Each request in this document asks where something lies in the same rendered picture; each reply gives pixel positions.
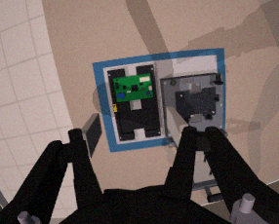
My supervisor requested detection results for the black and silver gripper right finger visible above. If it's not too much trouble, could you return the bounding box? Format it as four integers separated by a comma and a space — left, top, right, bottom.
151, 106, 279, 224

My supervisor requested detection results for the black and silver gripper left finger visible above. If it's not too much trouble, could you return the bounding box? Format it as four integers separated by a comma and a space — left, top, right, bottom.
0, 113, 114, 224

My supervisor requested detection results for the green circuit board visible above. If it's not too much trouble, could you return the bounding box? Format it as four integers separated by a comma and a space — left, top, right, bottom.
113, 73, 153, 102

